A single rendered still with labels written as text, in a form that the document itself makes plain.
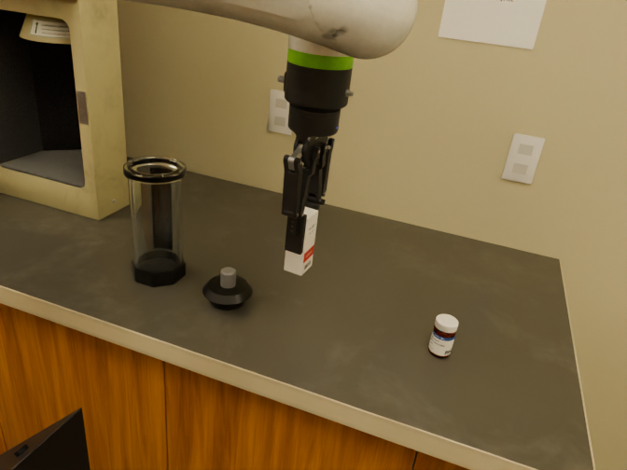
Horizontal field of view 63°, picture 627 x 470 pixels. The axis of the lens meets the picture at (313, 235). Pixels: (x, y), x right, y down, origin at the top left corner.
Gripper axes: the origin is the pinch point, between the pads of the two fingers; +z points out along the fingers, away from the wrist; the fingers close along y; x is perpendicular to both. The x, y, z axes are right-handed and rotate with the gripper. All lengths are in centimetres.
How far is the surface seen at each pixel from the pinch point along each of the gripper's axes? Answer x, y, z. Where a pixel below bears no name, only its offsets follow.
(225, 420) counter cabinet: -4.8, 13.4, 34.2
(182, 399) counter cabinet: -13.5, 14.2, 33.3
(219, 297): -12.2, 5.1, 15.8
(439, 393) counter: 28.1, 4.1, 18.4
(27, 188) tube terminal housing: -76, -8, 17
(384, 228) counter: 2, -48, 20
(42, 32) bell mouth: -68, -11, -20
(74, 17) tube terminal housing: -58, -10, -24
